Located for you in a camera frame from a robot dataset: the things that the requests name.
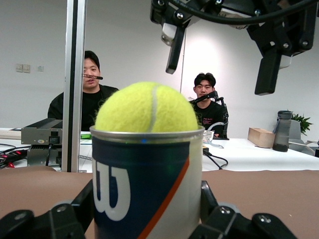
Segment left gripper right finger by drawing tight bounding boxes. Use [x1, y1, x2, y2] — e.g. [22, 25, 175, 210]
[189, 180, 299, 239]

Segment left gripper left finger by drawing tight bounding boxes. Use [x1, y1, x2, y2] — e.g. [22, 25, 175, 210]
[0, 179, 95, 239]

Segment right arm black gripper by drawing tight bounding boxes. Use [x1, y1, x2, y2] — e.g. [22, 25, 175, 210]
[149, 0, 319, 96]

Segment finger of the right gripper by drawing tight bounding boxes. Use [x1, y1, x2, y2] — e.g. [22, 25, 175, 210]
[165, 24, 188, 75]

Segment Roland Garros print tennis ball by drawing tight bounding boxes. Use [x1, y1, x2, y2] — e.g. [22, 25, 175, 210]
[95, 81, 199, 133]

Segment blue white tennis ball can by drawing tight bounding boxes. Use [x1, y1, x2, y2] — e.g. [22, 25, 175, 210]
[89, 125, 206, 239]

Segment green potted plant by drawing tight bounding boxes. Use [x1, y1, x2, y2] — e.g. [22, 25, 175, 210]
[290, 113, 314, 136]

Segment dark grey water bottle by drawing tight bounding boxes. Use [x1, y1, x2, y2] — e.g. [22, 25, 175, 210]
[272, 111, 294, 152]

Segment small cardboard box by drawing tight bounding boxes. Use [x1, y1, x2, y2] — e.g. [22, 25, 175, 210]
[248, 127, 276, 149]

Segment white desk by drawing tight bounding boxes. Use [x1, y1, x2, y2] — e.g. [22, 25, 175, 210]
[0, 127, 319, 173]

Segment man in black t-shirt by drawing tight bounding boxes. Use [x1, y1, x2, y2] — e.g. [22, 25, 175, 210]
[188, 72, 229, 139]

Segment grey electronics box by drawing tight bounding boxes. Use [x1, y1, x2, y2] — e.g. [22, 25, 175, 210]
[21, 119, 63, 168]

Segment man in black jacket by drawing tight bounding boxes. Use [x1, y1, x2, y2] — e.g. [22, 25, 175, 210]
[47, 50, 121, 132]

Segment black desk cable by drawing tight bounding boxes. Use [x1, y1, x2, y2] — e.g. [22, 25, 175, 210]
[203, 150, 229, 170]

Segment cables with red connectors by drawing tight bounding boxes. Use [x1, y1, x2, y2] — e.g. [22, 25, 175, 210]
[0, 148, 28, 168]

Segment aluminium camera post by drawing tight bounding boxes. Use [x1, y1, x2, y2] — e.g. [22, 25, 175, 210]
[61, 0, 87, 173]

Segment beige wall switch plate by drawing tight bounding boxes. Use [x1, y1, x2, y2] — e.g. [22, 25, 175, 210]
[16, 63, 31, 74]

